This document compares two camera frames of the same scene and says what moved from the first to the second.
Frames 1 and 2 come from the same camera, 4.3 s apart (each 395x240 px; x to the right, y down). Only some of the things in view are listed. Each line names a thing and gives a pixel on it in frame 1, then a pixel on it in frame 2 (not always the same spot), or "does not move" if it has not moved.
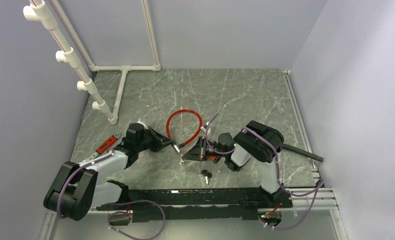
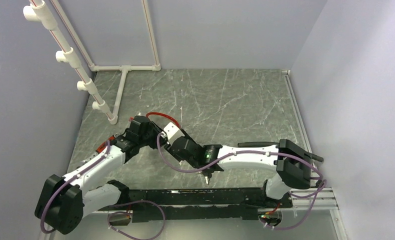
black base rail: (166, 204) does not move
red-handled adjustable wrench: (105, 146) does not move
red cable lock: (177, 147) -> (163, 115)
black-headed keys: (208, 175) does not move
